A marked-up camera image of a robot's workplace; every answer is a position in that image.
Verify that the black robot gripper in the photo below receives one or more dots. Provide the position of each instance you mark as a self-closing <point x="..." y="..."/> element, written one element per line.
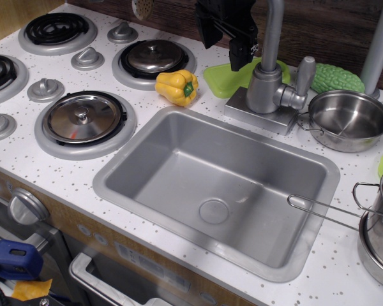
<point x="233" y="18"/>

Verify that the silver toy faucet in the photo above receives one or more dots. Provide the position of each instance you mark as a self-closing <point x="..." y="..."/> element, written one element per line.
<point x="268" y="103"/>

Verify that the green toy cutting board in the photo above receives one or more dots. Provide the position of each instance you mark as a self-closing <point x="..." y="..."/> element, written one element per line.
<point x="223" y="82"/>

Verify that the yellow toy bell pepper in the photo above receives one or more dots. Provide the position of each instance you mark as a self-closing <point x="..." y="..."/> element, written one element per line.
<point x="179" y="87"/>

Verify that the steel pot lid back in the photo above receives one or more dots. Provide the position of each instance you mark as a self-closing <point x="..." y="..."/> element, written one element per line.
<point x="147" y="59"/>

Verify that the steel pot lid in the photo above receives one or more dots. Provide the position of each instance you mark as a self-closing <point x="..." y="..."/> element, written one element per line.
<point x="147" y="59"/>
<point x="84" y="117"/>

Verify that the hanging slotted spoon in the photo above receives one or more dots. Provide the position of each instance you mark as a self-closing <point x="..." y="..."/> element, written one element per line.
<point x="142" y="9"/>

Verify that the grey stove knob back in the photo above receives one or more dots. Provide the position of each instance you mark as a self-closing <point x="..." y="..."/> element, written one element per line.
<point x="122" y="34"/>

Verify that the grey stove knob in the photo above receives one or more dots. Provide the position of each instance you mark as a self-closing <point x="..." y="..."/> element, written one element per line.
<point x="122" y="34"/>
<point x="88" y="59"/>
<point x="45" y="90"/>

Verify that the green toy bitter gourd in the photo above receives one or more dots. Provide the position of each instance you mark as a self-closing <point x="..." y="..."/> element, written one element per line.
<point x="329" y="77"/>

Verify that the grey plastic sink basin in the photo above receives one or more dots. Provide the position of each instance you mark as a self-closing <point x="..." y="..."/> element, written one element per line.
<point x="251" y="200"/>

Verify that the steel pot lid front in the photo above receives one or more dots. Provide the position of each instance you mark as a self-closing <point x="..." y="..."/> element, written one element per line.
<point x="84" y="117"/>

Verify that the black coil burner back left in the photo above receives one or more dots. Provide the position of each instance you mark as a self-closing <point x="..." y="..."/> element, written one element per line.
<point x="56" y="28"/>

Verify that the grey stove knob front middle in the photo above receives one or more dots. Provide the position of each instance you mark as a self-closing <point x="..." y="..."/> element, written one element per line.
<point x="45" y="90"/>

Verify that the steel pot right edge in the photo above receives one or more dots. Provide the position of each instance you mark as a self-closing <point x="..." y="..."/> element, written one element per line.
<point x="373" y="225"/>

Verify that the grey oven knob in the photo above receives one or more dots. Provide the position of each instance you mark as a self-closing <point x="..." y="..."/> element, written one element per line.
<point x="25" y="208"/>

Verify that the blue clamp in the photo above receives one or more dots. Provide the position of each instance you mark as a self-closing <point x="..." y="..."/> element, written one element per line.
<point x="19" y="261"/>

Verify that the steel pan with handles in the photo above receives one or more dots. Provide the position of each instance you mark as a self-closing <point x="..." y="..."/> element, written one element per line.
<point x="342" y="120"/>

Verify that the grey vertical post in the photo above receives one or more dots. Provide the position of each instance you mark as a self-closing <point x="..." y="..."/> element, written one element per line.
<point x="373" y="64"/>

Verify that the grey oven door handle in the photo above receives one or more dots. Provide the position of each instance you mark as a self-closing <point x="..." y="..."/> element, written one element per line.
<point x="109" y="283"/>

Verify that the steel pan with wire handle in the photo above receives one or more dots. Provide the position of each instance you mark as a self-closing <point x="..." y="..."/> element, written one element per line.
<point x="367" y="256"/>

